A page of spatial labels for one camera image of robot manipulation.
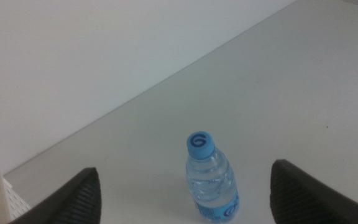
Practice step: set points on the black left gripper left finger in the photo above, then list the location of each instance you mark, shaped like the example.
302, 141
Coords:
79, 202

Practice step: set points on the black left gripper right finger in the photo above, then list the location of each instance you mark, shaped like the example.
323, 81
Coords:
300, 199

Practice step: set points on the clear water bottle blue cap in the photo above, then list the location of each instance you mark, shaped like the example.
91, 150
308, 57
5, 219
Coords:
210, 180

